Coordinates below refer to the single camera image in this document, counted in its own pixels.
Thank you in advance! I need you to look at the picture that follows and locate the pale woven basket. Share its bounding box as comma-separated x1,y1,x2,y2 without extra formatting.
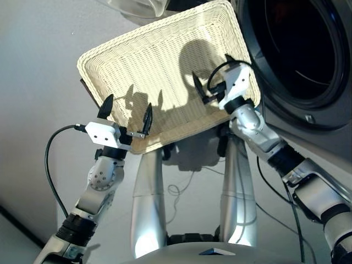
76,0,261,155

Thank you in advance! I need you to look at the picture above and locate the grey washing machine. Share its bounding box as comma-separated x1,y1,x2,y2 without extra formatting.
230,0,352,199

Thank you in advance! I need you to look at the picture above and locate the round washing machine door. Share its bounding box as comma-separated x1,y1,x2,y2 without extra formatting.
95,0,172,19

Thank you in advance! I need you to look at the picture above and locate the dark brown wooden stool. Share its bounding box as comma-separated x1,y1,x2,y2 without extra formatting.
80,79,100,108

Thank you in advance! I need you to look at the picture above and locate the silver robot torso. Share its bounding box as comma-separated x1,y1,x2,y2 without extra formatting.
119,233,305,264

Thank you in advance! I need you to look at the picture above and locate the thin white floor wire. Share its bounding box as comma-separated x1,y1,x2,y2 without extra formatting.
166,170,196,225

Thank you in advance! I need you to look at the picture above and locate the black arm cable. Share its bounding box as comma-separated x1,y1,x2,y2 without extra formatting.
206,59,306,263
44,124,86,218

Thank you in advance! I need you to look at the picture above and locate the grey floor cable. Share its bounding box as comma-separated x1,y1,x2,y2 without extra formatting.
255,202,318,264

